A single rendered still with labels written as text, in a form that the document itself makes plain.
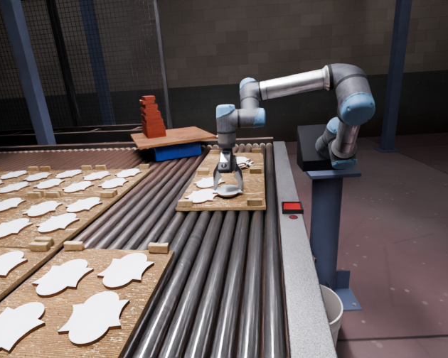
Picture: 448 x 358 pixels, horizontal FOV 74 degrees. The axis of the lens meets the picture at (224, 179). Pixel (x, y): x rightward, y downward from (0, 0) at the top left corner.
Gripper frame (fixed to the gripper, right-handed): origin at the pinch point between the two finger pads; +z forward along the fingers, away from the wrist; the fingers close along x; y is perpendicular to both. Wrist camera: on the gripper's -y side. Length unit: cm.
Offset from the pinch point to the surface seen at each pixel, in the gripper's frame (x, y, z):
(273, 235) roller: -17.1, -33.2, 3.0
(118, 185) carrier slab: 54, 10, 1
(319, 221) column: -49, 47, 37
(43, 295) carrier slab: 38, -65, 2
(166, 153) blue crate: 45, 62, -2
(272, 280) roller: -16, -56, 3
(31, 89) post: 166, 114, -45
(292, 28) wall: -82, 515, -134
